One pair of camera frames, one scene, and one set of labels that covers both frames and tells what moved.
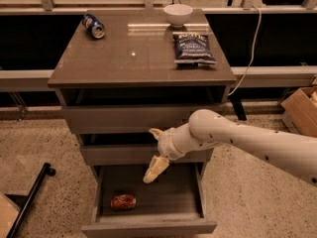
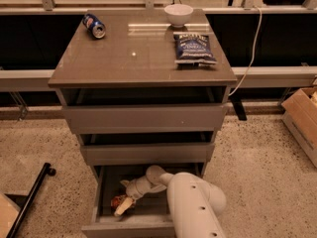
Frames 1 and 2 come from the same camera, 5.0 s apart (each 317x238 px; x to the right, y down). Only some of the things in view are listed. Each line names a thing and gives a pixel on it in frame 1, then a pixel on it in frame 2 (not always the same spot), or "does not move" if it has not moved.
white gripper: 165,145 to 136,189
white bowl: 177,14 does not move
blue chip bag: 192,48 does not move
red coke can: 124,201 does not move
